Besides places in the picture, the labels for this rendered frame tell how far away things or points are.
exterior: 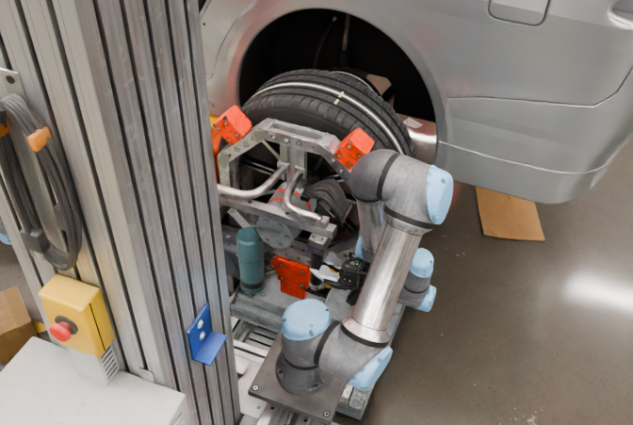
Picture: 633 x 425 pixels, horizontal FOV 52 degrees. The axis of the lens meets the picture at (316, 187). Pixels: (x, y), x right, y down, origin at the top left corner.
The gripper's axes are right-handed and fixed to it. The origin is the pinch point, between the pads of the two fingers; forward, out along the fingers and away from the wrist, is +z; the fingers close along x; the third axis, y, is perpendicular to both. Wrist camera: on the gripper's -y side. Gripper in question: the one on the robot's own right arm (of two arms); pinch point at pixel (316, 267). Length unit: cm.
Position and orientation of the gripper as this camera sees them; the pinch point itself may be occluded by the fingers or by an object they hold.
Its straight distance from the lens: 193.6
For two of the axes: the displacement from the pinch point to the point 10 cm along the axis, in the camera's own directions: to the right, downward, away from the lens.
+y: 0.2, -7.6, -6.5
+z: -9.2, -2.7, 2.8
